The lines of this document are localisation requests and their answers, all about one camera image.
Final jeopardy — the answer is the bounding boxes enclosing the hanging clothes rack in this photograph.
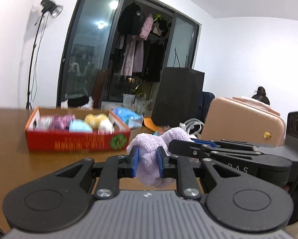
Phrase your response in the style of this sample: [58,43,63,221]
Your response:
[110,0,173,83]

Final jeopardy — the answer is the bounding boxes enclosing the red cardboard box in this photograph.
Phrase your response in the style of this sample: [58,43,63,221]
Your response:
[25,107,131,152]

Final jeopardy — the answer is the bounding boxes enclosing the yellow plush toy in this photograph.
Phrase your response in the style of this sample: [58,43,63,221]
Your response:
[84,113,108,129]

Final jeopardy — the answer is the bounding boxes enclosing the black sliding door frame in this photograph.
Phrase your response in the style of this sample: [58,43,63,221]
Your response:
[56,0,199,107]

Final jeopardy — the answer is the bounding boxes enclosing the studio light on stand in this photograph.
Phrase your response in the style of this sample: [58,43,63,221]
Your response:
[25,0,64,110]

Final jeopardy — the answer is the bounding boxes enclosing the clear glass cup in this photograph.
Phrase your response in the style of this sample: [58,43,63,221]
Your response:
[134,97,152,117]

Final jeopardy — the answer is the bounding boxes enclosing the iridescent mesh ball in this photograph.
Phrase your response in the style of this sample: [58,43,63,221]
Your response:
[36,116,52,130]

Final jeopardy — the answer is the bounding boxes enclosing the white charger with cable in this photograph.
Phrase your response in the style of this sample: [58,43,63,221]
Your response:
[179,118,204,138]

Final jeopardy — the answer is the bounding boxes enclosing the lavender fluffy towel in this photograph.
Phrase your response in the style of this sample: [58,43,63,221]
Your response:
[126,127,199,188]

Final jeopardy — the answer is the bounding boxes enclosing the blue fluffy plush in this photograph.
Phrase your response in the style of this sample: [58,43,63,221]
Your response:
[69,119,93,133]

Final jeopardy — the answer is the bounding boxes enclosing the pink suitcase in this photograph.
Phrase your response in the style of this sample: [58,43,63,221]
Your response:
[200,97,286,147]

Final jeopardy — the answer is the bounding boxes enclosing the small blue packet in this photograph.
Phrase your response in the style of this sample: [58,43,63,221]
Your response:
[153,126,170,136]

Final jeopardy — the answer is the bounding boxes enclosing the purple satin scrunchie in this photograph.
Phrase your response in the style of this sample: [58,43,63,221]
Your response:
[49,114,75,131]

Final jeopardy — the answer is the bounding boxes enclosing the blue tissue pack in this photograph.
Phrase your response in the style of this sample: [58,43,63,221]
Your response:
[112,107,143,129]

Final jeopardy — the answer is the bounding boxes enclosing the black paper bag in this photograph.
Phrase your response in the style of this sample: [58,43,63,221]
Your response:
[151,53,205,127]

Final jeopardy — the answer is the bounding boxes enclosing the orange paper piece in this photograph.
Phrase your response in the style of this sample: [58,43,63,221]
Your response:
[143,117,160,132]

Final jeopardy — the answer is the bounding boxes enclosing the white sponge block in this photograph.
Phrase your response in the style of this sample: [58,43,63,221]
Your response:
[98,118,114,132]

